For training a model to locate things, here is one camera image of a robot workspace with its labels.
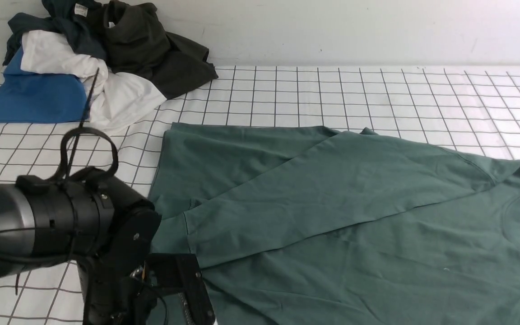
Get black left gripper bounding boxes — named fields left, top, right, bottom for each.
left=78, top=178, right=161, bottom=325

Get green long-sleeved shirt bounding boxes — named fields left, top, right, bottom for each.
left=149, top=123, right=520, bottom=325

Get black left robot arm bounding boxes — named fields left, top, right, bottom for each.
left=0, top=167, right=161, bottom=325

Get white shirt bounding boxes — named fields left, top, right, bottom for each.
left=21, top=30, right=167, bottom=135

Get blue shirt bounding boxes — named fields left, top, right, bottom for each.
left=0, top=49, right=87, bottom=124

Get dark olive shirt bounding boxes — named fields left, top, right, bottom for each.
left=99, top=0, right=218, bottom=99

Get dark navy shirt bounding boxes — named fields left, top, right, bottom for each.
left=2, top=0, right=107, bottom=66

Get white grid tablecloth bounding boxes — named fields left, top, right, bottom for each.
left=0, top=66, right=520, bottom=325

